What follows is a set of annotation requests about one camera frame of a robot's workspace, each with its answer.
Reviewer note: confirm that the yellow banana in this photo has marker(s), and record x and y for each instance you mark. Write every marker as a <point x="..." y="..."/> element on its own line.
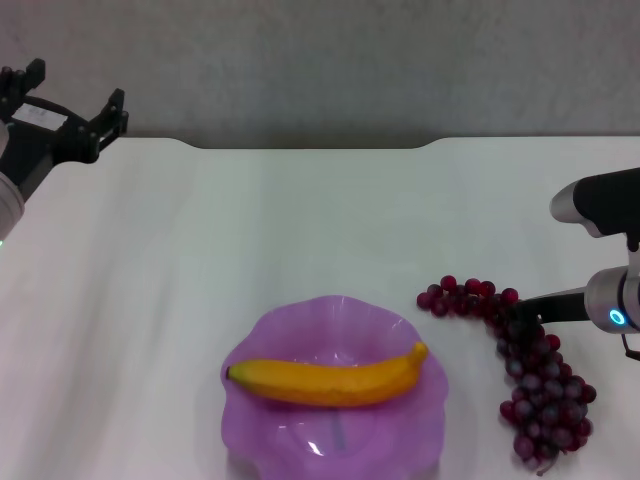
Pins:
<point x="325" y="385"/>

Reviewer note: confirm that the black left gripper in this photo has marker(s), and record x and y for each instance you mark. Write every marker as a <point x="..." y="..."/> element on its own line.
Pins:
<point x="35" y="145"/>

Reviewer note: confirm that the dark red grape bunch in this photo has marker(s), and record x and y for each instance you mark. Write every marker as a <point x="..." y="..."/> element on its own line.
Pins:
<point x="545" y="400"/>

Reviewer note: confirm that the purple wavy plastic bowl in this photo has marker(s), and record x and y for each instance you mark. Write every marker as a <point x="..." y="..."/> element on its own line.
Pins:
<point x="280" y="440"/>

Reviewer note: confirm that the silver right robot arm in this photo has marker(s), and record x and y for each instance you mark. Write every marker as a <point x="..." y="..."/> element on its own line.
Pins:
<point x="602" y="295"/>

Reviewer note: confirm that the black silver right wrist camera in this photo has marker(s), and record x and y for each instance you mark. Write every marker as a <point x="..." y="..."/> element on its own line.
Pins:
<point x="605" y="200"/>

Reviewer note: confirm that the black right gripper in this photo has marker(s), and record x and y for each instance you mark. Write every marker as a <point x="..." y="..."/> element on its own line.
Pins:
<point x="560" y="307"/>

